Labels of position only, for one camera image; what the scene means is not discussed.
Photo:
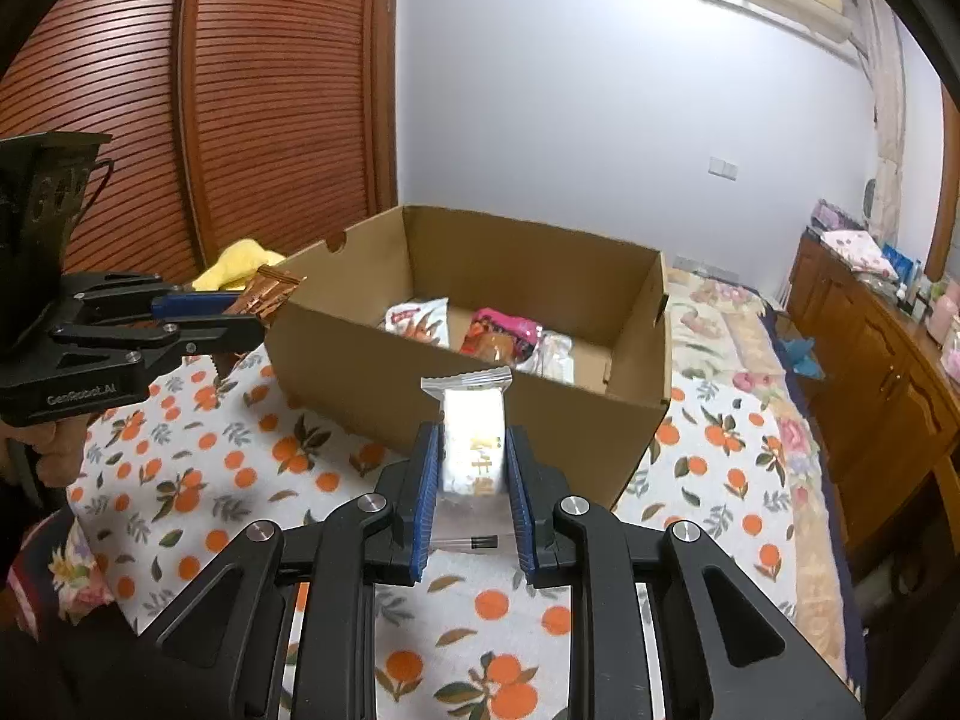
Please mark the cream curtain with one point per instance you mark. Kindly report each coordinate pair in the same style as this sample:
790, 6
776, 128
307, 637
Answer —
887, 75

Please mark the copper foil snack packet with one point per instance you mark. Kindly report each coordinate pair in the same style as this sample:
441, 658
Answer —
265, 294

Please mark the left hand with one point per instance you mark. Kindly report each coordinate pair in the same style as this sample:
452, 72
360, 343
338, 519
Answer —
59, 445

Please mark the pink bottle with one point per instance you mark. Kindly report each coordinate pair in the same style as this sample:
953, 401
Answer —
941, 319

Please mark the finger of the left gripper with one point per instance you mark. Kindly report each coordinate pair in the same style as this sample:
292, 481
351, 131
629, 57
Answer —
202, 333
165, 299

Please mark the orange print bed cover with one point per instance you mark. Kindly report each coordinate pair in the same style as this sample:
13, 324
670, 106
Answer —
167, 484

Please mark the brown cardboard box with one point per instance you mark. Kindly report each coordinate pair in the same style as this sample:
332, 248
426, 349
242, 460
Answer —
423, 291

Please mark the chicken feet snack packet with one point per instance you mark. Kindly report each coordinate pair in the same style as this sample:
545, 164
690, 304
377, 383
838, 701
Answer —
425, 321

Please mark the small white cake packet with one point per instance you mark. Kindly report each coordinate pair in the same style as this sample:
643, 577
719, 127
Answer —
472, 510

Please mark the folded floral cloth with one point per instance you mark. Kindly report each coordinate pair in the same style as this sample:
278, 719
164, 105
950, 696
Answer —
859, 251

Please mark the pink snack packet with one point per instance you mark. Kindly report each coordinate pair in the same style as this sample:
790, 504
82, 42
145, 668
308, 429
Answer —
497, 337

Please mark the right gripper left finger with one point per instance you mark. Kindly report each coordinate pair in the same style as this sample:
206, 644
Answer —
290, 613

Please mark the wooden louvre wardrobe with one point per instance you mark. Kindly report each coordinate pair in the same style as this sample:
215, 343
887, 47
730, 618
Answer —
270, 120

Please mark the wooden sideboard cabinet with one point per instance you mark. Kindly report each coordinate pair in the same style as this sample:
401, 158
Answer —
886, 409

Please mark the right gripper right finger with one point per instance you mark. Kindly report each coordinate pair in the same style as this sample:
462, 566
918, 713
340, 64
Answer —
663, 622

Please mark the floral quilt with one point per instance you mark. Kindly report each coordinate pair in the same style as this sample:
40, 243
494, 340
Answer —
738, 457

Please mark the silver back label pouch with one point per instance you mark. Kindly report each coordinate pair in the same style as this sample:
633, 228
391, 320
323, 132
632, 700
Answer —
552, 358

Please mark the white wall switch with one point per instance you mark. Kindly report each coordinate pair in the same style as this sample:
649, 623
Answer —
722, 168

